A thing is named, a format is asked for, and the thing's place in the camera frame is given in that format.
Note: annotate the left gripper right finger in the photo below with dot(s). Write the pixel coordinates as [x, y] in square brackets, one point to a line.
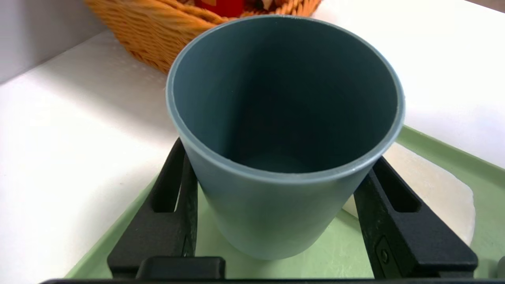
[410, 244]

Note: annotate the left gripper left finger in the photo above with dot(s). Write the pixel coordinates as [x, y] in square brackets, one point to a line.
[158, 236]

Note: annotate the blue-grey plastic cup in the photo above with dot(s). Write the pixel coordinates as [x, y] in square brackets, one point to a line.
[276, 221]

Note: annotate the red soda can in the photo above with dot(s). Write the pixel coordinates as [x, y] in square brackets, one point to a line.
[221, 7]

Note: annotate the orange wicker basket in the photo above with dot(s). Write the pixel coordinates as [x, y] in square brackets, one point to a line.
[158, 35]

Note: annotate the white soap bar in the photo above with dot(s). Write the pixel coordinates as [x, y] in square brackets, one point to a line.
[434, 193]

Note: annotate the light green plastic tray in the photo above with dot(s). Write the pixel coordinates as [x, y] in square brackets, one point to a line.
[453, 165]

